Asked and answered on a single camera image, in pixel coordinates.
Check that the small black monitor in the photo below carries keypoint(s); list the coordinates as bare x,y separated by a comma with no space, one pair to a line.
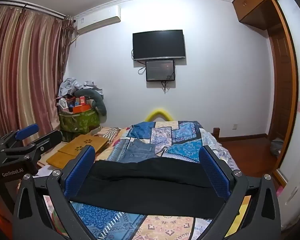
160,70

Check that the white sliding wardrobe door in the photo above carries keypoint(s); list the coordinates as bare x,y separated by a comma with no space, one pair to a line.
298,55

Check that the wooden door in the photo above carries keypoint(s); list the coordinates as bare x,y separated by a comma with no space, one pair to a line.
281,85

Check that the wooden overhead cabinet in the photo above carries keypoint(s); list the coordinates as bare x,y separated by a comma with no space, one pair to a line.
255,2

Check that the striped cloth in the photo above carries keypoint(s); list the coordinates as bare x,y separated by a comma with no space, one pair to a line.
108,133

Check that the red box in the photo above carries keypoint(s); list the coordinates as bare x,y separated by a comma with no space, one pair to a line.
82,100

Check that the curtain rail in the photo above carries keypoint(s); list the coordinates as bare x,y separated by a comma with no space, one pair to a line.
30,6

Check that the grey curved pillow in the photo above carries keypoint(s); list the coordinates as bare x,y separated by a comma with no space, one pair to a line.
100,102

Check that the brown curtain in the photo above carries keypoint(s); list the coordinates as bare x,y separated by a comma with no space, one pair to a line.
65,45

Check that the black pants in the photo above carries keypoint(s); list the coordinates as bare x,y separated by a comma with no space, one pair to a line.
150,187

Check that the orange box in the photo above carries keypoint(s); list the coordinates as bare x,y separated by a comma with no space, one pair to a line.
81,108

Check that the green patterned bag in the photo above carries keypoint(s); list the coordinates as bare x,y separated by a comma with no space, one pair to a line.
77,123

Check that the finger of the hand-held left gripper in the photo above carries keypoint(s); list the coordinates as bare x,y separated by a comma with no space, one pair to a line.
27,131
48,140

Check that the black wall television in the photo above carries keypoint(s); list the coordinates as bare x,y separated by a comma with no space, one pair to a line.
158,45

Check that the wooden bed footboard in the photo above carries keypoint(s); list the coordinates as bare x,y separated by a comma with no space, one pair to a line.
216,133

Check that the white air conditioner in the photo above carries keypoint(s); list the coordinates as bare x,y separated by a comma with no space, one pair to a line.
100,20

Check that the yellow printed blanket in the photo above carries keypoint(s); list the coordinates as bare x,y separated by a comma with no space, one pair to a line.
243,205

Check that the blue patchwork bed sheet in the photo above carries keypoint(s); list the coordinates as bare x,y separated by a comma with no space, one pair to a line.
180,140

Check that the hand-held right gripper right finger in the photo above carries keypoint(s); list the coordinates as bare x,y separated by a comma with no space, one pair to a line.
213,172

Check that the white appliance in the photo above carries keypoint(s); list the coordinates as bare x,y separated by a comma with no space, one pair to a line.
296,190

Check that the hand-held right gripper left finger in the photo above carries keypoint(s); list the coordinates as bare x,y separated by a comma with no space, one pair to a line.
80,172

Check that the pink striped curtain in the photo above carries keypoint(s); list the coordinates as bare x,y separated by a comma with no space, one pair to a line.
22,75

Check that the white wall socket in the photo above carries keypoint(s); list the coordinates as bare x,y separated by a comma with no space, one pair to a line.
234,127

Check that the wooden folding lap table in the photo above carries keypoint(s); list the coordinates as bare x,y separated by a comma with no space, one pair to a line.
85,143

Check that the yellow curved cushion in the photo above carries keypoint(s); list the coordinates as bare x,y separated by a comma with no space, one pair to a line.
160,112

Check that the grey cloth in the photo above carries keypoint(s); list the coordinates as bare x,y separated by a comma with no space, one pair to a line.
277,147

